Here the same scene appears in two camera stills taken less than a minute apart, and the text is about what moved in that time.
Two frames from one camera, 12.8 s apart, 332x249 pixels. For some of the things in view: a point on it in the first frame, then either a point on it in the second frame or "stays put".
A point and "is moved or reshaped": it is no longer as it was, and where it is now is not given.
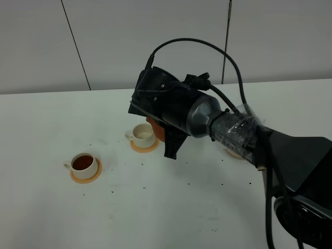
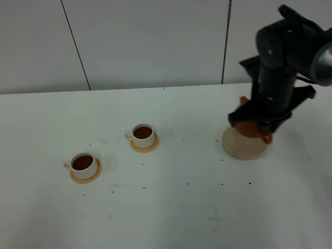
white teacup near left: x=83 y=165 stays put
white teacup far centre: x=142 y=135 stays put
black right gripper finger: x=173 y=140 → x=246 y=113
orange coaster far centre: x=144 y=150 stays put
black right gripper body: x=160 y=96 → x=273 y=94
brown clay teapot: x=158 y=129 is moved or reshaped
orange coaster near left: x=91 y=179 stays put
